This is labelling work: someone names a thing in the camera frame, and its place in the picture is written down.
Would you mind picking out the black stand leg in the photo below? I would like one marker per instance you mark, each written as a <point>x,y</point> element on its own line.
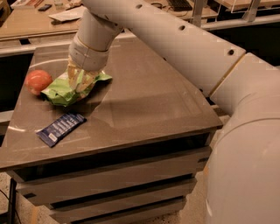
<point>12,202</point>

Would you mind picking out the green rice chip bag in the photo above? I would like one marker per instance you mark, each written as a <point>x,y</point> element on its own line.
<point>60,93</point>

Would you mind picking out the white paper sheets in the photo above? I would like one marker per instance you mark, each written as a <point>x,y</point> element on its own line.
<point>68,15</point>

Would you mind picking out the black phone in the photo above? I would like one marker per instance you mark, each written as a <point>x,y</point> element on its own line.
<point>45,7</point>

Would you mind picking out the black keyboard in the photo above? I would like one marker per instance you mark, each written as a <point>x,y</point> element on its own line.
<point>180,5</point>

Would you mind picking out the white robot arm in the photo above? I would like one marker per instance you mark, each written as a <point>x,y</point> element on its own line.
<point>244,168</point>

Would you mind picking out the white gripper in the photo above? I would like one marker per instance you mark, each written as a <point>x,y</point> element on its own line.
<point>86,58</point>

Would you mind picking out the grey drawer cabinet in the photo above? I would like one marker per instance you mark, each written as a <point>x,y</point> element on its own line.
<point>146,134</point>

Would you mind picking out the red apple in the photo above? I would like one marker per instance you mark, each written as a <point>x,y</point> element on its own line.
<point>36,81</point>

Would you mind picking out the wooden background desk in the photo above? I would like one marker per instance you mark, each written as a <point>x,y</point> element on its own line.
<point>26,23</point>

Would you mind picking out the metal bracket post right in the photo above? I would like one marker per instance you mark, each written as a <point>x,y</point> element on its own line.
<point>198,6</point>

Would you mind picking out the blue snack bar wrapper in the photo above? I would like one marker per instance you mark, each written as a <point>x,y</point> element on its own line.
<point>60,128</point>

